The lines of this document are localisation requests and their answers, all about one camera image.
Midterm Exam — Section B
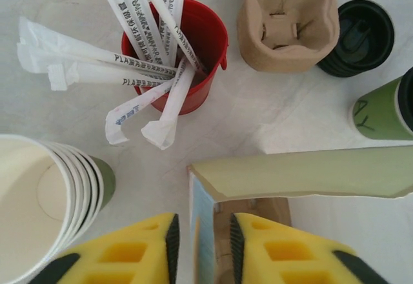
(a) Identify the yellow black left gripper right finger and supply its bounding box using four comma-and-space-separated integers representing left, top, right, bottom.
229, 212, 399, 284

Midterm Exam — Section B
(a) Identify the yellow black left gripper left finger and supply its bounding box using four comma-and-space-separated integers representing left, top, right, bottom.
30, 212, 180, 284

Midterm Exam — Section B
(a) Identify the white and green paper bag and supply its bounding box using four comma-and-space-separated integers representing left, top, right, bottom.
186, 145, 413, 284

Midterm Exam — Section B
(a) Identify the red plastic straw bucket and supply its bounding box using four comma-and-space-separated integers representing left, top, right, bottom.
121, 0, 230, 116

